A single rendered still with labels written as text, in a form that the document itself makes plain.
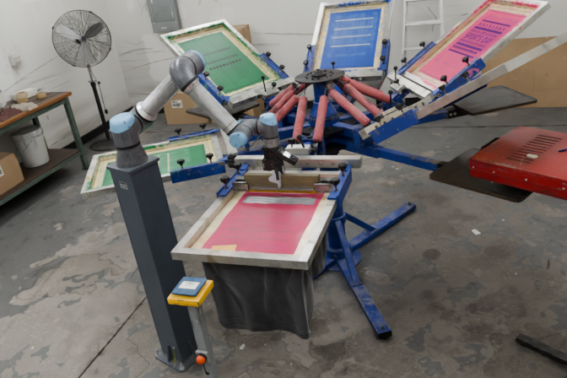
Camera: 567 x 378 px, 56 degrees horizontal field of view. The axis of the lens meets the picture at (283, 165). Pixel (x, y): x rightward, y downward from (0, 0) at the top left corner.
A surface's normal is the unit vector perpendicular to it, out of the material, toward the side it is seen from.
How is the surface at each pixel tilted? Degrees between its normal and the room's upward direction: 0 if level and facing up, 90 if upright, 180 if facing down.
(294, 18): 90
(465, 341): 0
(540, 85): 78
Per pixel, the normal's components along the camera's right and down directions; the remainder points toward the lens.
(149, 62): -0.30, 0.42
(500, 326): -0.13, -0.91
